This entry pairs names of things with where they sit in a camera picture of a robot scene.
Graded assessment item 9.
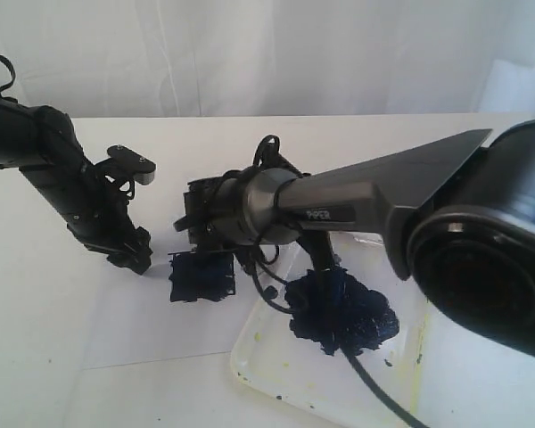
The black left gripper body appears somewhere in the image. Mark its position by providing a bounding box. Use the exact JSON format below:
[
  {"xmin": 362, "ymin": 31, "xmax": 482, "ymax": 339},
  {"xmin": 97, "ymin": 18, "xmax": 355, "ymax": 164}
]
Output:
[{"xmin": 19, "ymin": 153, "xmax": 136, "ymax": 256}]

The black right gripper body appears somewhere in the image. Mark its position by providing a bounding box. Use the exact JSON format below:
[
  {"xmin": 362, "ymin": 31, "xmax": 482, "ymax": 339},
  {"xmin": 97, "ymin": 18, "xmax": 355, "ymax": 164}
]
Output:
[{"xmin": 173, "ymin": 167, "xmax": 268, "ymax": 252}]

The white paper with drawn square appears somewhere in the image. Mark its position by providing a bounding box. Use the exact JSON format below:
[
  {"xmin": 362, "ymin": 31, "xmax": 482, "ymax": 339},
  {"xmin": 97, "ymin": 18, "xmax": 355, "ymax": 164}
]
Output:
[{"xmin": 85, "ymin": 170, "xmax": 259, "ymax": 368}]

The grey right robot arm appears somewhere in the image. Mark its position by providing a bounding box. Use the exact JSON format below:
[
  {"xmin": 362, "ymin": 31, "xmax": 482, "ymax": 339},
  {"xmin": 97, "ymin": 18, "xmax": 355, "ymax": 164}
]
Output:
[{"xmin": 174, "ymin": 119, "xmax": 535, "ymax": 357}]

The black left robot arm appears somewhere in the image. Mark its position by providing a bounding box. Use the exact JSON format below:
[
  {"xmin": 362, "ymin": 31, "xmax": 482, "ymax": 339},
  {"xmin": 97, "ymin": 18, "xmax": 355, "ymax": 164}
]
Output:
[{"xmin": 0, "ymin": 99, "xmax": 156, "ymax": 275}]

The clear plastic paint tray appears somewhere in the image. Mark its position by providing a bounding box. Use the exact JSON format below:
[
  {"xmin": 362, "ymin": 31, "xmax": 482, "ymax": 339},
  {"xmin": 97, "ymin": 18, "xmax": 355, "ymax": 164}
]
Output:
[{"xmin": 227, "ymin": 231, "xmax": 535, "ymax": 428}]

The white curtain backdrop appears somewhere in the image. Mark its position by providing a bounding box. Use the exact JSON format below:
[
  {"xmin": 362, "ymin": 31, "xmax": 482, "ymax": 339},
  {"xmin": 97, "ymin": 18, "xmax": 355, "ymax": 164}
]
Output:
[{"xmin": 0, "ymin": 1, "xmax": 535, "ymax": 117}]

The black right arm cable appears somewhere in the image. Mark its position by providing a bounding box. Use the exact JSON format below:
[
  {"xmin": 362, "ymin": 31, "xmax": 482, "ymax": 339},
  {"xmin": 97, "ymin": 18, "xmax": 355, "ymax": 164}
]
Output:
[{"xmin": 249, "ymin": 134, "xmax": 433, "ymax": 428}]

